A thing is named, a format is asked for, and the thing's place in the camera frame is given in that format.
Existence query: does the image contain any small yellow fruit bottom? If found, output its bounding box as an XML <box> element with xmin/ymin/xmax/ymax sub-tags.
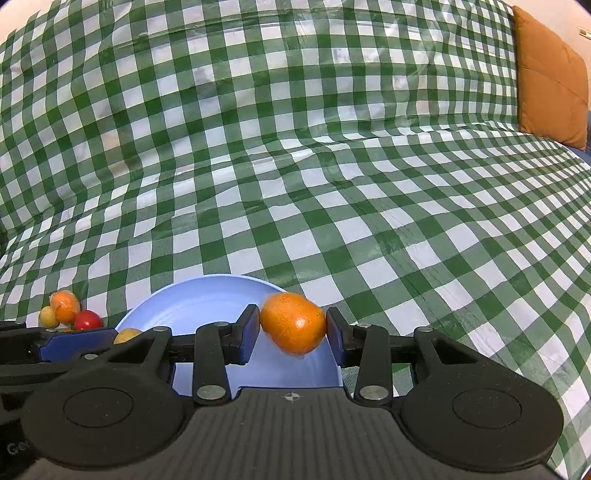
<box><xmin>113</xmin><ymin>328</ymin><xmax>142</xmax><ymax>345</ymax></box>

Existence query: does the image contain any orange mandarin bottom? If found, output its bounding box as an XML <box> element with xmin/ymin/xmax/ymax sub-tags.
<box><xmin>259</xmin><ymin>292</ymin><xmax>328</xmax><ymax>356</ymax></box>

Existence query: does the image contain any green white checkered cloth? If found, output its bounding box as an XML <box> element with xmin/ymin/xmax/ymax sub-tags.
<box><xmin>1</xmin><ymin>1</ymin><xmax>590</xmax><ymax>479</ymax></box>

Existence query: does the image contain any red tomato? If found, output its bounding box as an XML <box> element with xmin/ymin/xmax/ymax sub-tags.
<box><xmin>74</xmin><ymin>310</ymin><xmax>104</xmax><ymax>331</ymax></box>

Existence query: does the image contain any small yellow fruit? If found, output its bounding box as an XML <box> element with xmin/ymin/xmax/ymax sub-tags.
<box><xmin>113</xmin><ymin>328</ymin><xmax>142</xmax><ymax>345</ymax></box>
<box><xmin>39</xmin><ymin>306</ymin><xmax>60</xmax><ymax>329</ymax></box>

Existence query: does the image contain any blue round plate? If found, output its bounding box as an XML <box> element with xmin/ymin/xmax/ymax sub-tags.
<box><xmin>116</xmin><ymin>274</ymin><xmax>342</xmax><ymax>396</ymax></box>

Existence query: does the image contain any orange top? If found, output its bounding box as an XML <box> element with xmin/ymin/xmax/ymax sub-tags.
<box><xmin>49</xmin><ymin>290</ymin><xmax>80</xmax><ymax>325</ymax></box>

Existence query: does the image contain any orange cushion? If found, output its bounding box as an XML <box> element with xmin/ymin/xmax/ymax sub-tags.
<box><xmin>513</xmin><ymin>6</ymin><xmax>589</xmax><ymax>150</ymax></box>

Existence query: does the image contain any small yellow fruit top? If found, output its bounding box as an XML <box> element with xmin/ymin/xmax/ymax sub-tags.
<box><xmin>39</xmin><ymin>306</ymin><xmax>60</xmax><ymax>329</ymax></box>

